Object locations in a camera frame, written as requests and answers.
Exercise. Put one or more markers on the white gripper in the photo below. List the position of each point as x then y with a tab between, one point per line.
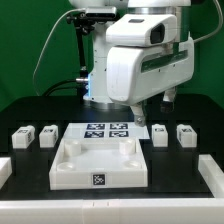
135	74

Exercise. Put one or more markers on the white square table top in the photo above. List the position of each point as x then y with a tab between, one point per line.
98	163

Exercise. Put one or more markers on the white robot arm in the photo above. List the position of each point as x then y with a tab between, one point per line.
97	93

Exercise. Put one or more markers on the white sheet with fiducial tags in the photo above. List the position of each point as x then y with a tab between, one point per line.
105	130

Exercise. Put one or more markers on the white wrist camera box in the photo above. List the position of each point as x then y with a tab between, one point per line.
142	30

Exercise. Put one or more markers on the black camera stand pole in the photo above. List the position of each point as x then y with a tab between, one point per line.
81	50

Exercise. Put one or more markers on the black camera on stand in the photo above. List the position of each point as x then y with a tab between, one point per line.
100	13

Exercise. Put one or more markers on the white front barrier wall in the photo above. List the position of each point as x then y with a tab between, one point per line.
121	211

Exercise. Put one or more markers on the white left barrier wall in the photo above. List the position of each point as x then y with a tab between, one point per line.
5	170

